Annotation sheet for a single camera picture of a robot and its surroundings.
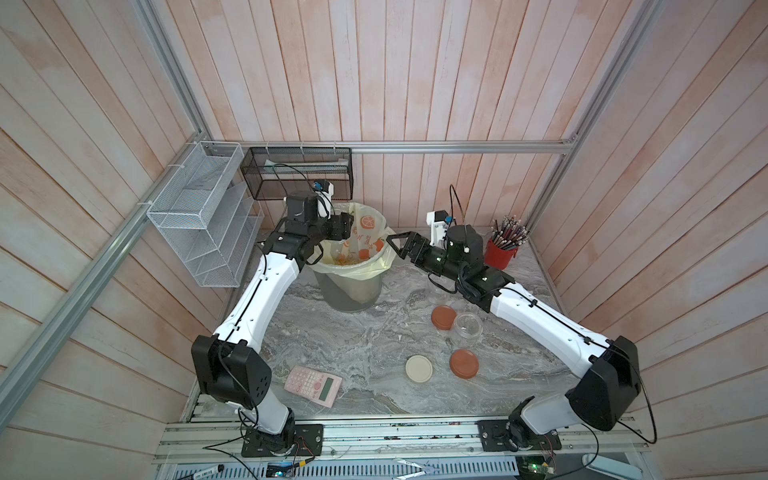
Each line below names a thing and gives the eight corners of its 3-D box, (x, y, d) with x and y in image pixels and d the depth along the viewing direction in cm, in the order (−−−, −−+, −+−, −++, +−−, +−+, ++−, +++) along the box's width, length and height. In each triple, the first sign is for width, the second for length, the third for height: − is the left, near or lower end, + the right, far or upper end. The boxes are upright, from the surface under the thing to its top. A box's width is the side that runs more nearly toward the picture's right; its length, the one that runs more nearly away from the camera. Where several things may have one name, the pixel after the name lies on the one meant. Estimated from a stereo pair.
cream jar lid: (406, 382, 85) (406, 380, 83) (404, 357, 89) (405, 354, 88) (432, 382, 85) (433, 380, 83) (430, 357, 89) (430, 354, 88)
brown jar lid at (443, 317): (433, 330, 95) (434, 326, 93) (430, 310, 100) (431, 305, 97) (456, 330, 95) (458, 326, 93) (452, 310, 100) (454, 305, 97)
